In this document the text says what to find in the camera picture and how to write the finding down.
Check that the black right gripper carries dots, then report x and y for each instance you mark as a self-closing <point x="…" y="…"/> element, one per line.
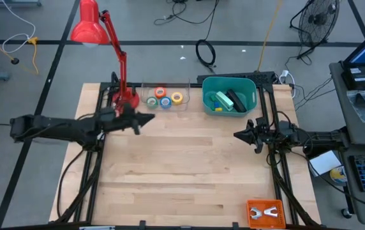
<point x="267" y="134"/>

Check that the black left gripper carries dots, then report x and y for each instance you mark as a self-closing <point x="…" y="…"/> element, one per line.
<point x="123" y="119"/>

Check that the green tape roll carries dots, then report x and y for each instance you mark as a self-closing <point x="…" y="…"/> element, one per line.
<point x="148" y="103"/>

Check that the blue tape roll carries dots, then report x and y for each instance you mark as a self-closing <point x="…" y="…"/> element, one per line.
<point x="161" y="103"/>

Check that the orange tape roll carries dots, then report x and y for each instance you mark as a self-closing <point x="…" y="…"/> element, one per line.
<point x="156" y="92"/>

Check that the yellow tape roll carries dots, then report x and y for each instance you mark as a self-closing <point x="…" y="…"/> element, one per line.
<point x="173" y="98"/>

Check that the black stapler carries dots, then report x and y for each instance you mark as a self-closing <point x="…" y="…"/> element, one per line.
<point x="236" y="100"/>

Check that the yellow mini stapler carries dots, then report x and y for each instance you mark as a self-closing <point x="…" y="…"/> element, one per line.
<point x="218" y="109"/>

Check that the clear plastic container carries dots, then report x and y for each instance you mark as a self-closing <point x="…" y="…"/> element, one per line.
<point x="182" y="103"/>

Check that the mint green stapler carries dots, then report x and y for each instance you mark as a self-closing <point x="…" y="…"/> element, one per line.
<point x="224" y="100"/>

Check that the green mini stapler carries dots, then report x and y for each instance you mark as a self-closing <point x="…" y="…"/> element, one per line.
<point x="212" y="97"/>

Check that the teal plastic bin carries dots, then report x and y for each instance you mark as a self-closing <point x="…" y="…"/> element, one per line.
<point x="208" y="96"/>

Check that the orange mesh basket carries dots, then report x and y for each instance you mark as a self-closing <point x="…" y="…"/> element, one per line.
<point x="252" y="206"/>

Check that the grey staple remover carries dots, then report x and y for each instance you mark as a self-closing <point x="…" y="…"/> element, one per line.
<point x="255" y="213"/>

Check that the silver binder clip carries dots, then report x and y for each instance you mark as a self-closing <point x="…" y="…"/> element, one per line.
<point x="271" y="211"/>

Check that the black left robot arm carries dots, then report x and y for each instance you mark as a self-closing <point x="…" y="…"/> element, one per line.
<point x="58" y="127"/>

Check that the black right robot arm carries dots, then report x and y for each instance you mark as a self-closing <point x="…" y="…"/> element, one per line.
<point x="316" y="139"/>

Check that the black power strip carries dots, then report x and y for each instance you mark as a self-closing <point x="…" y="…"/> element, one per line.
<point x="259" y="76"/>

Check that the white power adapter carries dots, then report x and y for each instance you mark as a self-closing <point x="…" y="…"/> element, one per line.
<point x="284" y="74"/>

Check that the white paper sheet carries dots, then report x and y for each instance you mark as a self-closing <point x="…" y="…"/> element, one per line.
<point x="324" y="163"/>

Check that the yellow blue round object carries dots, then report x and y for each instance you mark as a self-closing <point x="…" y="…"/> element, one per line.
<point x="339" y="175"/>

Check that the grey desk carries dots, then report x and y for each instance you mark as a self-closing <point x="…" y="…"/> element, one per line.
<point x="340" y="96"/>

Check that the red desk lamp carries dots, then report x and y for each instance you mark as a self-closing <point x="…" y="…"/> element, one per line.
<point x="90" y="28"/>

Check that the small black box device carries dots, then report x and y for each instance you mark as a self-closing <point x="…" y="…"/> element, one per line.
<point x="359" y="80"/>

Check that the black floor fan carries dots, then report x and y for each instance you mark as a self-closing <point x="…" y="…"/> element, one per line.
<point x="318" y="19"/>

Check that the black metal frame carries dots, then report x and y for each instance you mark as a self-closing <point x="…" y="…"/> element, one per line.
<point x="105" y="86"/>

